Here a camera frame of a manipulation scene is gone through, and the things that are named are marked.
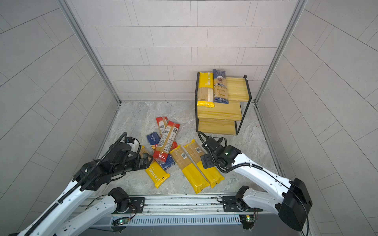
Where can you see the red spaghetti pack rear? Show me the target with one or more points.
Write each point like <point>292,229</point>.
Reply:
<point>162,124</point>

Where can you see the red spaghetti pack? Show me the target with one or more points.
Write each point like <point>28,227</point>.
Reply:
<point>164,146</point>
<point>162,124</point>

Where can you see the yellow pastatime pasta pack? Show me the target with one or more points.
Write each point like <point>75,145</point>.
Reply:
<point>157,174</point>

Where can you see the left circuit board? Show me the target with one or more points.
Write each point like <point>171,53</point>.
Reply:
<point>121,221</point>

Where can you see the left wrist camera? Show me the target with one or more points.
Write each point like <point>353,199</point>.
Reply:
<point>134,143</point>

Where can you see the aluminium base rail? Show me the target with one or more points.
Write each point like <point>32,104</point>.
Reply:
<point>180,205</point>

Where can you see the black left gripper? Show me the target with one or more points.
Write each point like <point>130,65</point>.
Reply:
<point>146,164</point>

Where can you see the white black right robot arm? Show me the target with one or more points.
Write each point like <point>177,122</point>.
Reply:
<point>265,183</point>

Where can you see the red spaghetti pack top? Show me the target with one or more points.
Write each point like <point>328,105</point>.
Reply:
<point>164,146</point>

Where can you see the circuit board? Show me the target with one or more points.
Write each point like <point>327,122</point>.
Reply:
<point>121,221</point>
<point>247,221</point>

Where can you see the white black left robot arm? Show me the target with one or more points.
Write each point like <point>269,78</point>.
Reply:
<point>56,221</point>

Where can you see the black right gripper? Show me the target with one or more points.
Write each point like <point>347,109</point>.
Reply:
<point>207,163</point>

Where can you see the blue clear spaghetti pack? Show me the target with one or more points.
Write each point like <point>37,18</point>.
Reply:
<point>220,87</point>

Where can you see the yellow kraft pasta pack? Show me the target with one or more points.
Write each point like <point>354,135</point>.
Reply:
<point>211,174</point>
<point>190,171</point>

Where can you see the wooden shelf black metal frame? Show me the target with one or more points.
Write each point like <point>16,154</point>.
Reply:
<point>226,119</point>

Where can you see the yellow pasta pack wholewheat spaghetti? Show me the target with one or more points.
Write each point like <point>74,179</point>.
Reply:
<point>205,92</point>

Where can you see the right circuit board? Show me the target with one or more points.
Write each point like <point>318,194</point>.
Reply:
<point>247,221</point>

